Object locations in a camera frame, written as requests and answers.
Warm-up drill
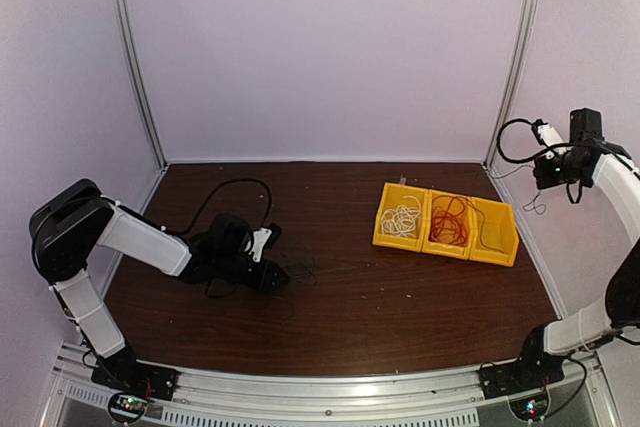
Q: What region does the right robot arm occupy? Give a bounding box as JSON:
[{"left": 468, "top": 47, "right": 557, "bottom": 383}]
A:
[{"left": 512, "top": 108, "right": 639, "bottom": 389}]

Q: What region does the yellow bin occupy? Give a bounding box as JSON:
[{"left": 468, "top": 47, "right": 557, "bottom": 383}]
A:
[
  {"left": 372, "top": 183, "right": 428, "bottom": 252},
  {"left": 469, "top": 197, "right": 519, "bottom": 267},
  {"left": 422, "top": 189, "right": 475, "bottom": 260}
]

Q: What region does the left controller board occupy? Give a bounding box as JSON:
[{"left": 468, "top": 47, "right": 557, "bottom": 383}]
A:
[{"left": 107, "top": 392, "right": 149, "bottom": 423}]

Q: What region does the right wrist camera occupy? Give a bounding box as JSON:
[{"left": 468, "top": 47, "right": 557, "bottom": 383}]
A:
[{"left": 532, "top": 119, "right": 566, "bottom": 153}]

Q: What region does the aluminium front rail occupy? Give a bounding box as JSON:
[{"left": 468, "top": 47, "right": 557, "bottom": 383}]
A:
[{"left": 44, "top": 339, "right": 619, "bottom": 427}]

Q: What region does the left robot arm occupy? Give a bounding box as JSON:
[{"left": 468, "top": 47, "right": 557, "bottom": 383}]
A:
[{"left": 28, "top": 179, "right": 290, "bottom": 391}]

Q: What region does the black right camera cable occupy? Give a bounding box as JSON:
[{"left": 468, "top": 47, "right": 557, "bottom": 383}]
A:
[{"left": 496, "top": 118, "right": 551, "bottom": 166}]

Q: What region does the black left camera cable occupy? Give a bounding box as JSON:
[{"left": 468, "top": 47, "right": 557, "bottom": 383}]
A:
[{"left": 179, "top": 177, "right": 275, "bottom": 238}]

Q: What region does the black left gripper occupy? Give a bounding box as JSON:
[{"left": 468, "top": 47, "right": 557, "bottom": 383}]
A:
[{"left": 216, "top": 252, "right": 290, "bottom": 293}]

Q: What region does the yellow bin right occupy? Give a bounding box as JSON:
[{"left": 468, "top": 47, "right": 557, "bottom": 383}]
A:
[{"left": 469, "top": 197, "right": 519, "bottom": 267}]

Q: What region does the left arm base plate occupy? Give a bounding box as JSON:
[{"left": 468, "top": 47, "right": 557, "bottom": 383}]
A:
[{"left": 91, "top": 352, "right": 178, "bottom": 401}]

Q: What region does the aluminium frame post left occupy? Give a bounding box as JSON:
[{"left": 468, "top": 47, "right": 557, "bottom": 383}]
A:
[{"left": 114, "top": 0, "right": 168, "bottom": 170}]

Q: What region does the aluminium frame post right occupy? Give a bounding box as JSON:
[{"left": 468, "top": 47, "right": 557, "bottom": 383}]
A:
[{"left": 483, "top": 0, "right": 539, "bottom": 170}]

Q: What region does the white cable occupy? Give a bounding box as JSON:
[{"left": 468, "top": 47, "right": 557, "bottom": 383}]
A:
[{"left": 380, "top": 193, "right": 421, "bottom": 239}]

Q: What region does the long red cable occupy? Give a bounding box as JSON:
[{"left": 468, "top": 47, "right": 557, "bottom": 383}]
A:
[{"left": 429, "top": 193, "right": 476, "bottom": 248}]

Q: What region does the black camera cable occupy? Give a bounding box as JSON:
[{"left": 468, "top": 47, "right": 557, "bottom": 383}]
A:
[
  {"left": 179, "top": 177, "right": 275, "bottom": 238},
  {"left": 496, "top": 118, "right": 551, "bottom": 166}
]

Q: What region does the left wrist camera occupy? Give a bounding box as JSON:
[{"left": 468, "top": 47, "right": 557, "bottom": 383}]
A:
[{"left": 246, "top": 223, "right": 282, "bottom": 263}]

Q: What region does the right controller board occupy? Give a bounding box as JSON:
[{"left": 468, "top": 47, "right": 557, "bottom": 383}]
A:
[{"left": 509, "top": 393, "right": 550, "bottom": 422}]

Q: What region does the aluminium frame post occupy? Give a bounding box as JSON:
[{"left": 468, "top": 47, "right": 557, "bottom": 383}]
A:
[
  {"left": 114, "top": 0, "right": 168, "bottom": 170},
  {"left": 483, "top": 0, "right": 539, "bottom": 170}
]

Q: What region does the yellow bin left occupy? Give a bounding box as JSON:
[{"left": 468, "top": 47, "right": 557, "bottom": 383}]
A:
[{"left": 372, "top": 183, "right": 428, "bottom": 252}]

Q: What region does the yellow bin middle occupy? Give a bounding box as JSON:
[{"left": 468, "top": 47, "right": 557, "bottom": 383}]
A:
[{"left": 422, "top": 189, "right": 475, "bottom": 260}]

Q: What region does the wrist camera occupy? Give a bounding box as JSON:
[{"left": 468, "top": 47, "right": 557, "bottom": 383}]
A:
[
  {"left": 246, "top": 223, "right": 282, "bottom": 263},
  {"left": 532, "top": 119, "right": 566, "bottom": 153}
]

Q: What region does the controller board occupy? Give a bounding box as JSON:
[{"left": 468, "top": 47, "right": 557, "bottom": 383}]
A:
[
  {"left": 107, "top": 392, "right": 149, "bottom": 423},
  {"left": 509, "top": 393, "right": 550, "bottom": 422}
]

